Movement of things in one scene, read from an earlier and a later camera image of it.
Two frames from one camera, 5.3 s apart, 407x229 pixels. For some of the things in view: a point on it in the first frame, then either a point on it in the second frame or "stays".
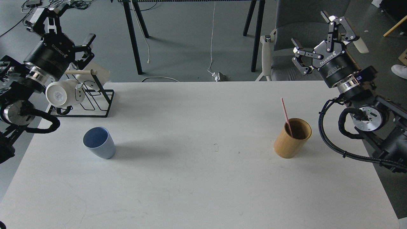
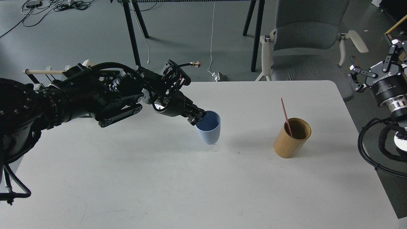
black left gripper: (53, 55) → (177, 104)
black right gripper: (336, 65) → (386, 81)
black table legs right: (260, 18) stays
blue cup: (98, 140) → (209, 127)
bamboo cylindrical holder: (286, 146) stays
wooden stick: (404, 18) stays
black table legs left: (129, 11) stays
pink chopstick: (286, 116) stays
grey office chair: (300, 19) stays
